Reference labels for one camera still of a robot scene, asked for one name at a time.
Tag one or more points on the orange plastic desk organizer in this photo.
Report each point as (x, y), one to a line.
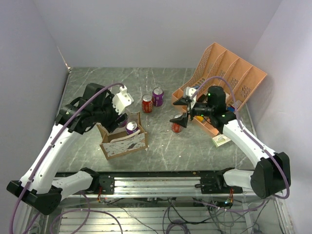
(242, 77)

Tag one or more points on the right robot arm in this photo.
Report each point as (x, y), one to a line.
(271, 173)

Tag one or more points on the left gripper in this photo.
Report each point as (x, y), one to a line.
(111, 125)

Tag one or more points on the yellow eraser block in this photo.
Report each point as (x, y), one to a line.
(200, 119)

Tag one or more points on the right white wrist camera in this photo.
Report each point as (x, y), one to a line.
(189, 93)

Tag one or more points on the red cola can right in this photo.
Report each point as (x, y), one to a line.
(176, 127)

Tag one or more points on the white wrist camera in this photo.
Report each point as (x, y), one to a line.
(189, 93)
(122, 100)

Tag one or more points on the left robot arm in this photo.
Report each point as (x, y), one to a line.
(38, 187)

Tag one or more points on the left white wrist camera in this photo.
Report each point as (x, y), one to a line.
(122, 100)

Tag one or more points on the purple fanta can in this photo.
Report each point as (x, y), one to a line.
(123, 121)
(157, 96)
(131, 127)

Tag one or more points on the purple Fanta can back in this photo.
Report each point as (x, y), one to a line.
(157, 96)

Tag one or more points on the red cola can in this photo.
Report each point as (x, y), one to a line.
(147, 104)
(176, 127)

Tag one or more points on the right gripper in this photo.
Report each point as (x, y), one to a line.
(182, 120)

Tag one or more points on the green white small box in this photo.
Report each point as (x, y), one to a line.
(220, 140)

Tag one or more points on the aluminium mounting rail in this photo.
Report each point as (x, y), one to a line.
(188, 183)

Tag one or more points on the red cola can back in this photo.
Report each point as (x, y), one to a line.
(147, 104)

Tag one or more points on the purple Fanta can front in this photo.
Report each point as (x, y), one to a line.
(123, 121)

